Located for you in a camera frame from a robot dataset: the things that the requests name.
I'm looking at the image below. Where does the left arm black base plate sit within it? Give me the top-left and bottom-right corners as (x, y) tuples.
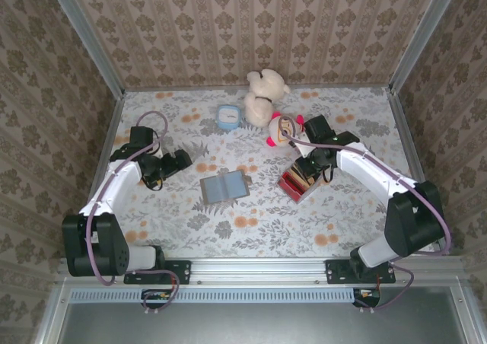
(123, 259), (192, 285)

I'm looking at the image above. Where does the red card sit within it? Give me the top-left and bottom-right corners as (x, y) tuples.
(279, 172), (306, 202)

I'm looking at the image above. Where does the black controller board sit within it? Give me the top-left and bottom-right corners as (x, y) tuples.
(141, 288), (173, 309)
(352, 287), (382, 309)

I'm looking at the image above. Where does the white teddy bear plush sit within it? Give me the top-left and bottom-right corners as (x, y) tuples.
(243, 68), (293, 129)

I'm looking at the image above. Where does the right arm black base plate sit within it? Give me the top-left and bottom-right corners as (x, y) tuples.
(325, 258), (396, 285)

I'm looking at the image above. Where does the aluminium mounting rail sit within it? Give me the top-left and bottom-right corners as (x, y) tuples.
(163, 257), (355, 286)

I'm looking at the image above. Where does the aluminium side rail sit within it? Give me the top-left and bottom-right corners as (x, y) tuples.
(86, 92), (127, 212)
(387, 88), (450, 256)

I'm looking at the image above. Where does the grey card holder wallet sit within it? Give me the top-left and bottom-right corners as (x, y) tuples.
(199, 169), (253, 207)

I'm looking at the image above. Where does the pink striped plush toy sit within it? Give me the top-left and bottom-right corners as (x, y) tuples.
(265, 110), (306, 150)

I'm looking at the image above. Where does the beige striped card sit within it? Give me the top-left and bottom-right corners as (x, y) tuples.
(290, 162), (317, 188)

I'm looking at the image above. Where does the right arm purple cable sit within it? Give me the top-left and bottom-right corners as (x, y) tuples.
(277, 116), (454, 254)

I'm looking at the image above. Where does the clear acrylic box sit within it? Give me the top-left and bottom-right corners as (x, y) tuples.
(276, 158), (325, 205)

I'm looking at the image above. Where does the slotted grey cable duct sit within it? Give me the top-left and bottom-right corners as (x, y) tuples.
(70, 287), (354, 304)

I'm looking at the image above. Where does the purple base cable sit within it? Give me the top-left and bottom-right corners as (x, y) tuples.
(353, 257), (415, 314)
(131, 269), (181, 317)

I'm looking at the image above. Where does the small blue container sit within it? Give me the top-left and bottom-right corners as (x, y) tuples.
(215, 104), (241, 131)

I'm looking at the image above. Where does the aluminium frame post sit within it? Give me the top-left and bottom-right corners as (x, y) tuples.
(387, 0), (466, 94)
(44, 0), (127, 98)

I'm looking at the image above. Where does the grey metal front panel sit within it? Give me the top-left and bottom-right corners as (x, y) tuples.
(33, 279), (479, 344)

